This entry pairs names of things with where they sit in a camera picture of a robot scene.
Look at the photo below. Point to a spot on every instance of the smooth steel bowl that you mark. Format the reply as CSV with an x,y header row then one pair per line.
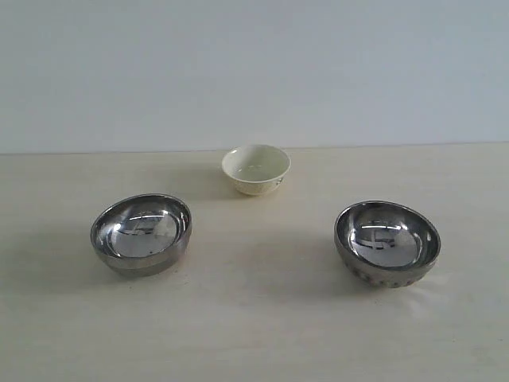
x,y
142,235

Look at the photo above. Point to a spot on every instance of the dimpled steel bowl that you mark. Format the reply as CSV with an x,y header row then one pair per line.
x,y
386,244

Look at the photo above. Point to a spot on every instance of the cream ceramic bowl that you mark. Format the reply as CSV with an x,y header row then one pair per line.
x,y
256,170

